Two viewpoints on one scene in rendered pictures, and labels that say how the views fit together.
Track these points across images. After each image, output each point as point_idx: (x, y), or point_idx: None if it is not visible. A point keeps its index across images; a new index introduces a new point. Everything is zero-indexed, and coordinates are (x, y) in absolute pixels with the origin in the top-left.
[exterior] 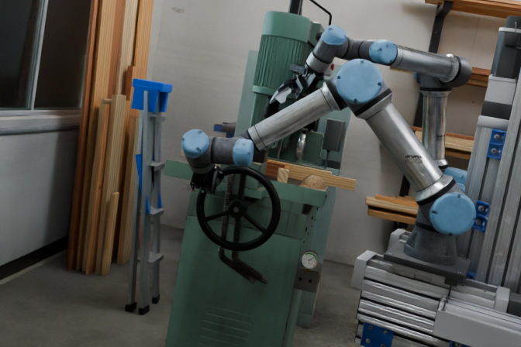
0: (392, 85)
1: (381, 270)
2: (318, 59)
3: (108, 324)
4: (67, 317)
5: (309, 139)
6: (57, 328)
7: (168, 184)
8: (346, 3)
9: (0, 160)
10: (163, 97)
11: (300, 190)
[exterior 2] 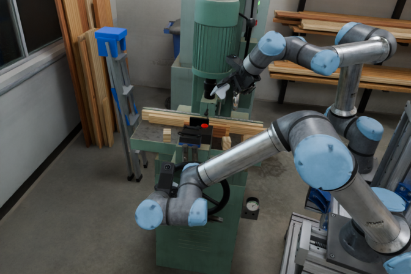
0: None
1: (322, 258)
2: (255, 66)
3: (118, 198)
4: (92, 197)
5: None
6: (86, 210)
7: (140, 62)
8: None
9: (13, 108)
10: (122, 39)
11: None
